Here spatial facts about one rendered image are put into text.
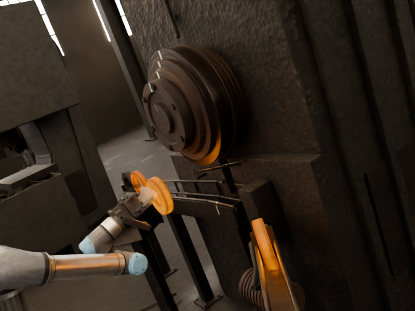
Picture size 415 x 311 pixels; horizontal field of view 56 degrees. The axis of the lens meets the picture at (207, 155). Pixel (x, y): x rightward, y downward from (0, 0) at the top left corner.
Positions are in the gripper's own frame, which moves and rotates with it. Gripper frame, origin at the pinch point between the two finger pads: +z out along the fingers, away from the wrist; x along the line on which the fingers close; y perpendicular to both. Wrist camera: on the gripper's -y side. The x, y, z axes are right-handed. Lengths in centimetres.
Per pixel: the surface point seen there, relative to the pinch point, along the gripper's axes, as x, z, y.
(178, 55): -23, 29, 39
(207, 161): -15.4, 18.7, 0.5
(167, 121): -14.3, 15.1, 22.5
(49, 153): 278, 13, 6
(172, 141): -8.5, 14.5, 13.7
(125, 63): 627, 284, 16
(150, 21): 16, 49, 54
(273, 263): -61, -3, -16
